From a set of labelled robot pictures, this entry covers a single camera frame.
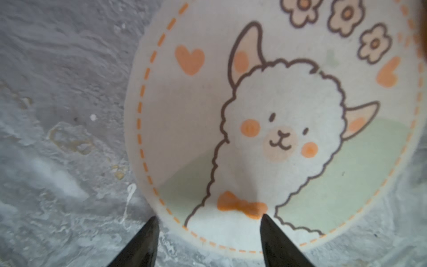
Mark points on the white bear green coaster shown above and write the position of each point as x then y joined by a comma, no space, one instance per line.
305,111

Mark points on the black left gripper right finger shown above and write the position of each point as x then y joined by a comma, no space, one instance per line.
278,250

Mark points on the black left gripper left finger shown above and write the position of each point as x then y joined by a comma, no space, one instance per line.
141,251

